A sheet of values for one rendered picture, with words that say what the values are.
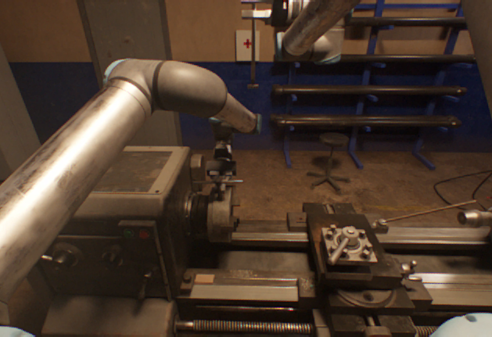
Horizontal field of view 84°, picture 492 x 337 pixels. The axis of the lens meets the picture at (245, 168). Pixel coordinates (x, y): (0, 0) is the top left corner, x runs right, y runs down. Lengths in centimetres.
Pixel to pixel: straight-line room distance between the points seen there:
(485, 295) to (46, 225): 160
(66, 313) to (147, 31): 347
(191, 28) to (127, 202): 328
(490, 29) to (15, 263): 70
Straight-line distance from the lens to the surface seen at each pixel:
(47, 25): 487
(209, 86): 67
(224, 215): 116
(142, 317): 134
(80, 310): 146
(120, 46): 437
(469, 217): 157
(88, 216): 112
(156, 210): 102
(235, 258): 158
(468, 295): 160
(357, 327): 125
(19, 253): 50
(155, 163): 124
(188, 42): 411
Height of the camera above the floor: 189
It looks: 29 degrees down
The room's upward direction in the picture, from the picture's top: straight up
